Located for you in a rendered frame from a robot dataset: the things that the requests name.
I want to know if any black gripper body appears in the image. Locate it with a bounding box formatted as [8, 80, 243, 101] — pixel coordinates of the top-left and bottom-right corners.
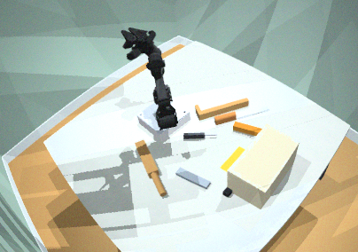
[123, 31, 156, 55]

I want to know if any cream box-shaped cabinet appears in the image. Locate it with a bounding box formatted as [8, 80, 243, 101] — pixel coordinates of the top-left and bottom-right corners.
[220, 124, 300, 209]

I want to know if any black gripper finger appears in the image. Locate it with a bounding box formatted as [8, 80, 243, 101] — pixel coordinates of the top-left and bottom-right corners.
[128, 28, 148, 42]
[121, 30, 134, 45]

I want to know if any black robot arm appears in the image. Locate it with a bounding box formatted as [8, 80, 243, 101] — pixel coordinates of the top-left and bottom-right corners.
[127, 44, 178, 130]

